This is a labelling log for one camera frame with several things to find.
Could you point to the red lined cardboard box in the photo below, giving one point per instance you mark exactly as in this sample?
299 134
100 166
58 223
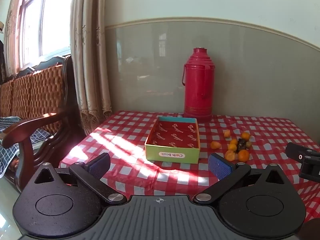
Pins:
174 139

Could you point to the beige lace curtain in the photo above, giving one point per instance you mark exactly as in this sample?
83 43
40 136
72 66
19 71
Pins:
88 51

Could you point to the navy checkered cloth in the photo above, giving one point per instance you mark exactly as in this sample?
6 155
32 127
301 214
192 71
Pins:
14 131

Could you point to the window with frame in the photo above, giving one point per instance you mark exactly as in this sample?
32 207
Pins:
35 31

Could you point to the orange fruit piece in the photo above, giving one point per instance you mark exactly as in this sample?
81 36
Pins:
227 134
215 145

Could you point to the wooden sofa with woven back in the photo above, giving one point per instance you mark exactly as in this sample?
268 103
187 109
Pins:
47 91

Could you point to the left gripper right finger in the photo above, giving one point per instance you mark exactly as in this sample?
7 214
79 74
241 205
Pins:
227 173

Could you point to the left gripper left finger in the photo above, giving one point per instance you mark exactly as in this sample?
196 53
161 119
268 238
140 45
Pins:
90 175

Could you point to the red thermos flask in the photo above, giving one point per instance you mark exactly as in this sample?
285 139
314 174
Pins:
198 81

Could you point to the round orange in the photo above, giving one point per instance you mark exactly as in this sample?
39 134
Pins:
246 136
243 156
230 155
234 141

